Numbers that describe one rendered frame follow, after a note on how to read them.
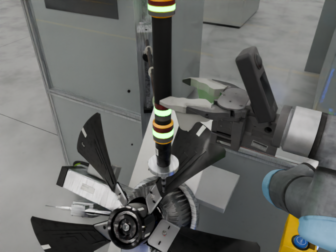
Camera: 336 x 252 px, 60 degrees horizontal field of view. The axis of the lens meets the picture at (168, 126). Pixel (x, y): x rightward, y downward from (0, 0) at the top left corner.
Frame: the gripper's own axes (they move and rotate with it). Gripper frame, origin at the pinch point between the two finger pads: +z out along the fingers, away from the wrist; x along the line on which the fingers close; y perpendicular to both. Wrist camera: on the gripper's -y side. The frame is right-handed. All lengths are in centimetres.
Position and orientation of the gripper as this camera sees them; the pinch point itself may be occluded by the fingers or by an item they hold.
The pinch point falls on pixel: (176, 88)
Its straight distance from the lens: 54.3
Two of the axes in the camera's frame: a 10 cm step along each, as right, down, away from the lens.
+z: -8.8, -2.8, 3.8
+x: 4.7, -5.1, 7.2
